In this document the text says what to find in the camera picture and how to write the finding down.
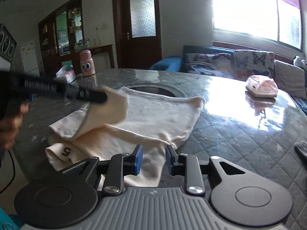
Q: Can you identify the white plush toy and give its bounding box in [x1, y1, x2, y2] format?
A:
[293, 55, 307, 71]

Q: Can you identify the right butterfly print cushion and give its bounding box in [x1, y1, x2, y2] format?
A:
[234, 49, 275, 81]

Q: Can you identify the beige plain cushion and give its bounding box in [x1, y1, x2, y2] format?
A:
[274, 60, 306, 99]

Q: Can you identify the left butterfly print cushion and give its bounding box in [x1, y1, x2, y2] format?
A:
[185, 53, 235, 79]

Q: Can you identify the dark wooden display cabinet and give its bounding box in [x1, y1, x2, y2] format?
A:
[38, 0, 115, 77]

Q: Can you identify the blue sofa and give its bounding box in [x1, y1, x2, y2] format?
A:
[150, 46, 306, 112]

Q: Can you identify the person's left hand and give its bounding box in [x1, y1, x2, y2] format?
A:
[1, 102, 29, 151]

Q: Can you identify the black round induction cooktop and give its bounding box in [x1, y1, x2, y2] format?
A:
[128, 85, 186, 98]

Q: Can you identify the dark wooden glass door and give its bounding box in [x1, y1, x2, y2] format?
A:
[112, 0, 162, 69]

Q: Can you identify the white refrigerator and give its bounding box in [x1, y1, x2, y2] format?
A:
[20, 41, 40, 77]

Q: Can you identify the cream knit sweater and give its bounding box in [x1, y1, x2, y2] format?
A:
[45, 87, 205, 187]

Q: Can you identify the grey knit glove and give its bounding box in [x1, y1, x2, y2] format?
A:
[294, 141, 307, 160]

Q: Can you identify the butterfly print cushion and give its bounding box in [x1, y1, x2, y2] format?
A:
[234, 49, 275, 81]
[185, 53, 235, 79]

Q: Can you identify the pink white tissue box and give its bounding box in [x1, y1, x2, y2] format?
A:
[246, 75, 278, 98]

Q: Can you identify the window with frame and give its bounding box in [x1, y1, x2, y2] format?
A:
[212, 0, 303, 49]

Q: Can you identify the pink cartoon face jar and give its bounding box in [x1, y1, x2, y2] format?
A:
[80, 50, 96, 77]

